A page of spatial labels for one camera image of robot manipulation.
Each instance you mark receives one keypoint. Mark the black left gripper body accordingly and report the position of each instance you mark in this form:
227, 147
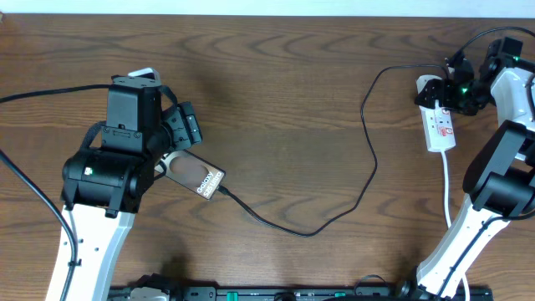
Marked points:
182, 128

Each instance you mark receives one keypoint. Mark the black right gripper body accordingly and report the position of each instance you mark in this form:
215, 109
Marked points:
465, 98

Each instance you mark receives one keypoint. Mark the Galaxy S25 Ultra smartphone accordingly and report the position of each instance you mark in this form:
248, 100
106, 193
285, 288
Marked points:
192, 172

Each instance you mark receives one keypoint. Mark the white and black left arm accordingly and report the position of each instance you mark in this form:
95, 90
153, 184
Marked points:
106, 178

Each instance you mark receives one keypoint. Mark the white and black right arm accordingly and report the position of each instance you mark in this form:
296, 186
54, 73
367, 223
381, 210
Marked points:
496, 193

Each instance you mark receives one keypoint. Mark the white power strip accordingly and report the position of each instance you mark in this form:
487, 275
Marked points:
438, 132

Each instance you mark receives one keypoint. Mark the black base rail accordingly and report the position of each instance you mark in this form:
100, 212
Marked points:
158, 287

